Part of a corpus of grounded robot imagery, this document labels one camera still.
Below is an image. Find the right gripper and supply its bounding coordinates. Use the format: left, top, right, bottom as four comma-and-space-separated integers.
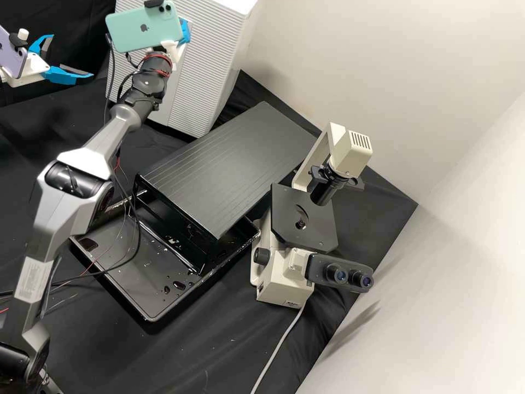
161, 17, 194, 69

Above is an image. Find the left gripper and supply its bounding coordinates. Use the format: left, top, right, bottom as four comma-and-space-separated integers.
0, 34, 96, 89

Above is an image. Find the white incubator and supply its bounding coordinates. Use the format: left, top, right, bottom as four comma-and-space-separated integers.
116, 0, 258, 139

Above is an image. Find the black platform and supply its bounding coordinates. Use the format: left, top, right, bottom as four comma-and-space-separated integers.
134, 101, 317, 274

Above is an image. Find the black tray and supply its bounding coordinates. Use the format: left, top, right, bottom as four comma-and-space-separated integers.
68, 196, 263, 325

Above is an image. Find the cream microscope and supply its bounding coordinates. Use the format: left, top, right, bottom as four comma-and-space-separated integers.
250, 121, 376, 306

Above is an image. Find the left wrist camera phone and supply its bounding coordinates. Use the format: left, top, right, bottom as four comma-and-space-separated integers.
0, 25, 32, 81

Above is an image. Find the wrist camera phone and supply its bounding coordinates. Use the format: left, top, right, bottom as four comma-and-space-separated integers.
105, 0, 184, 53
0, 25, 32, 81

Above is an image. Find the right wrist camera phone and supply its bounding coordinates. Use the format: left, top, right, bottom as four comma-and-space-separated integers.
105, 0, 184, 53

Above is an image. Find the black cable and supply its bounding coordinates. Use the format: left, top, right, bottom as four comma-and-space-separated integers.
104, 34, 124, 124
40, 193, 140, 319

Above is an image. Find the grey cable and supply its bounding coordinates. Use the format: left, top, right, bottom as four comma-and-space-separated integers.
248, 303, 307, 394

